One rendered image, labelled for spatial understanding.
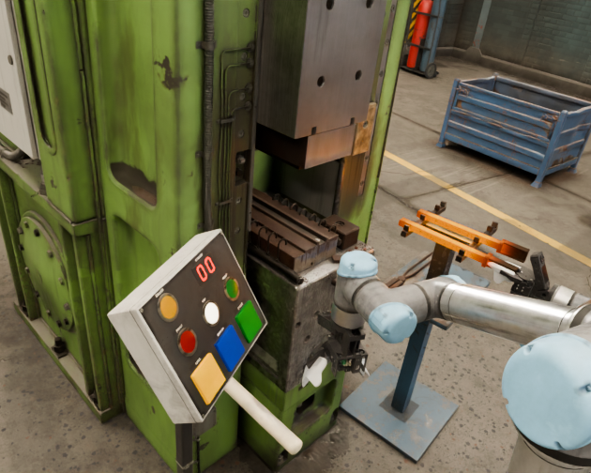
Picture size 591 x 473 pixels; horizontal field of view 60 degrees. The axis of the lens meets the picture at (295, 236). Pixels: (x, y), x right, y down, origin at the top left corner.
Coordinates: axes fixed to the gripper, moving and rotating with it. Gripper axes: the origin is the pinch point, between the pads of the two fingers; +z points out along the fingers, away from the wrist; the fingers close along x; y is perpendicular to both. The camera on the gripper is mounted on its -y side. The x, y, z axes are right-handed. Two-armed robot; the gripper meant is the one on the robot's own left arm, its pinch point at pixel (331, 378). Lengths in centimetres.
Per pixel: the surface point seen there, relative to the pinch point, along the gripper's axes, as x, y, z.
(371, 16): 22, -52, -72
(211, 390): -28.8, 2.1, -5.8
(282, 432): -6.6, -9.9, 29.3
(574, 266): 254, -137, 93
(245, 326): -17.9, -13.4, -8.0
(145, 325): -40.7, -0.7, -23.3
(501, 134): 308, -303, 59
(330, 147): 14, -48, -38
